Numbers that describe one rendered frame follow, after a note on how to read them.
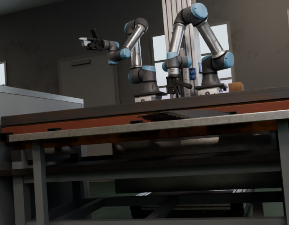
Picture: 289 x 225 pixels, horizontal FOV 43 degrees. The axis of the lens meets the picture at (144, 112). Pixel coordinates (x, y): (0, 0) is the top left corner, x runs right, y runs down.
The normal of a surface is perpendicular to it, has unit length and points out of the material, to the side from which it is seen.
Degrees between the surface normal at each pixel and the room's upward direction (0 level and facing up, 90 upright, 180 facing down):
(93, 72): 90
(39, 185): 90
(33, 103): 90
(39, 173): 90
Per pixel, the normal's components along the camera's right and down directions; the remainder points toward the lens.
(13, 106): 0.96, -0.10
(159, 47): -0.34, -0.04
